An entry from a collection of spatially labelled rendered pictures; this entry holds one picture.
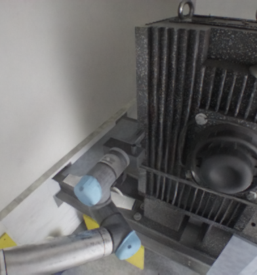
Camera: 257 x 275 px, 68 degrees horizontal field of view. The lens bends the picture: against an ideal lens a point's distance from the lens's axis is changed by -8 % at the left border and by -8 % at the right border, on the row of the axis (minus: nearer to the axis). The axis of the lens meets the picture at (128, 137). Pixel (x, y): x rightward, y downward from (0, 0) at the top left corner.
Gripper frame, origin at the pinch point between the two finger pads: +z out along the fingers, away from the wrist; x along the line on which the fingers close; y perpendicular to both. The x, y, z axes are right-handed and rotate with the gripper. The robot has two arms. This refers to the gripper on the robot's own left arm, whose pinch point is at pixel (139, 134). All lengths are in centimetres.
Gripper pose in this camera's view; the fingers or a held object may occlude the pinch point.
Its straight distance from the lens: 74.5
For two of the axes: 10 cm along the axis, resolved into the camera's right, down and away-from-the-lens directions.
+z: 5.1, -5.4, 6.7
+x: -8.6, -2.8, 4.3
